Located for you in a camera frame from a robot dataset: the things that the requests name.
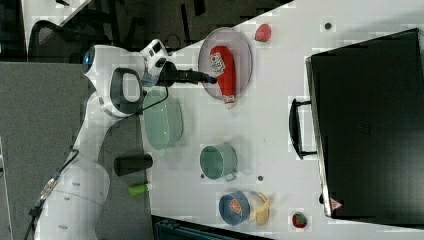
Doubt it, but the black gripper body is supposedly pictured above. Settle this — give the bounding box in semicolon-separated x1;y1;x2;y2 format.
156;61;200;87

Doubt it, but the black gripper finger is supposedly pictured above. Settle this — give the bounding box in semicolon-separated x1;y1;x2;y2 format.
200;73;217;84

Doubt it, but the red ketchup bottle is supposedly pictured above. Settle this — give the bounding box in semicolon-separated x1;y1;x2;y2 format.
210;45;236;109

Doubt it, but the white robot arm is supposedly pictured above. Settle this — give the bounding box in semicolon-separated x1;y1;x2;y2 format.
31;39;217;240

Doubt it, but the grey round plate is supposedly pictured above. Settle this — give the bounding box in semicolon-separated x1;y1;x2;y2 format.
198;27;253;99

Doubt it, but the red strawberry near plate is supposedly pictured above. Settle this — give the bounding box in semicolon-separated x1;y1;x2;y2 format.
254;24;272;42

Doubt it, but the green perforated colander basket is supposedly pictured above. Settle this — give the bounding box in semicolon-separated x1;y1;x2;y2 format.
143;90;183;150

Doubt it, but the green metal cup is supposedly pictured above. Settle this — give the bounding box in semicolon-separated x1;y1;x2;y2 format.
200;143;238;182

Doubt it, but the black office chair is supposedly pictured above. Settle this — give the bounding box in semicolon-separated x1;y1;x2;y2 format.
27;20;111;64

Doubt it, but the orange slice toy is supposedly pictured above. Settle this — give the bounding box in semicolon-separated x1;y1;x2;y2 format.
230;199;241;213

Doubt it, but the blue bowl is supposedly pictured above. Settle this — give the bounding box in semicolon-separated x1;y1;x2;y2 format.
218;191;250;226

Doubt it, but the yellow banana toy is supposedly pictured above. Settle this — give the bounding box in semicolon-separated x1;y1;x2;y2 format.
249;192;271;226

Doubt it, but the black toaster oven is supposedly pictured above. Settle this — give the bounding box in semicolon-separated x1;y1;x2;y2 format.
306;28;424;228

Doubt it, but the red strawberry near oven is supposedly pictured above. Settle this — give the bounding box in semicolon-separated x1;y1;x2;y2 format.
292;213;307;229

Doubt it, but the black oven door handle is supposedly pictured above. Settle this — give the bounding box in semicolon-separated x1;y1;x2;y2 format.
289;99;317;159

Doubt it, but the black cylinder post lower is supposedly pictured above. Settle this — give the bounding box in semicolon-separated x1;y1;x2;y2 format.
114;154;153;176

